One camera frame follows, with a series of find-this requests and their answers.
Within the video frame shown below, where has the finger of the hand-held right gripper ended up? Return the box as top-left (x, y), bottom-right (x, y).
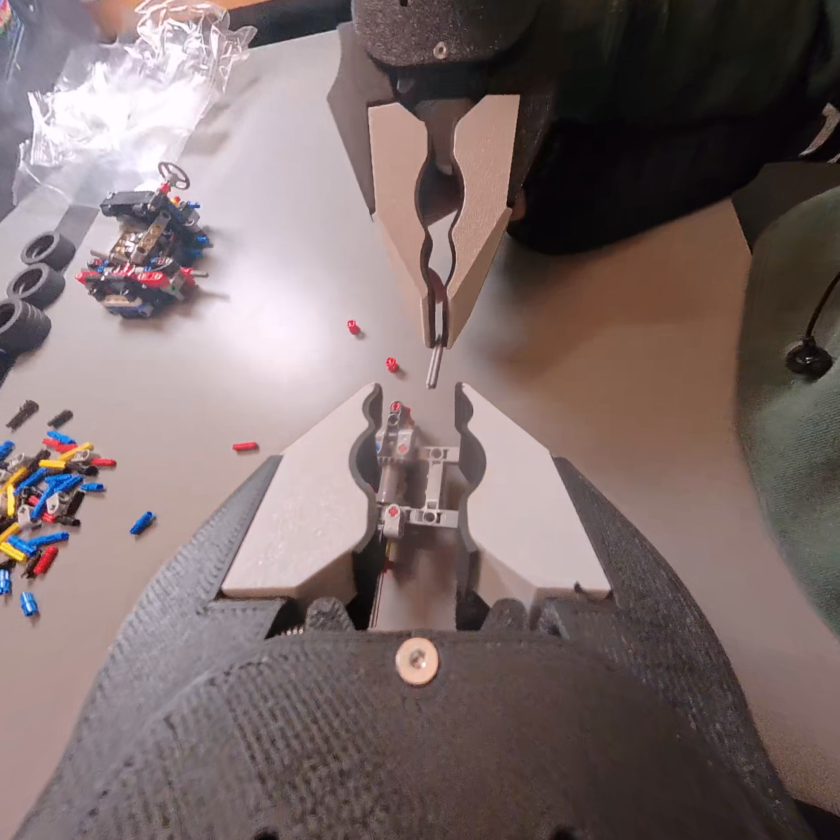
top-left (367, 98), bottom-right (454, 349)
top-left (427, 94), bottom-right (522, 350)

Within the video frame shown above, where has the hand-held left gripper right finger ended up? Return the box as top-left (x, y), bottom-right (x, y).
top-left (454, 382), bottom-right (613, 603)

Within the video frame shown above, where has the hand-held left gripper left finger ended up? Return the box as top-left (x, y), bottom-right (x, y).
top-left (220, 382), bottom-right (384, 601)

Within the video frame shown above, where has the grey lego gear assembly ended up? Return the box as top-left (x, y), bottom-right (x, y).
top-left (374, 399), bottom-right (463, 578)

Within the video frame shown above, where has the person's right forearm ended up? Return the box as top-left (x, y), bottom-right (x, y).
top-left (551, 0), bottom-right (840, 165)

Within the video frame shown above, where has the pile of coloured lego pins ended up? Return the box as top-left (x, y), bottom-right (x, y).
top-left (0, 399), bottom-right (118, 618)

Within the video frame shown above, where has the lego car chassis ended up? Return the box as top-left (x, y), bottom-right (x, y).
top-left (75, 162), bottom-right (212, 319)

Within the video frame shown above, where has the person in green sweatshirt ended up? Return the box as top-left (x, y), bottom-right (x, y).
top-left (735, 187), bottom-right (840, 637)

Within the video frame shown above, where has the clear plastic bag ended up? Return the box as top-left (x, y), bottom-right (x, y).
top-left (16, 0), bottom-right (257, 204)

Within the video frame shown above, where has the black cord with toggle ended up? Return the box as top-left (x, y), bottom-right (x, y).
top-left (786, 268), bottom-right (840, 379)

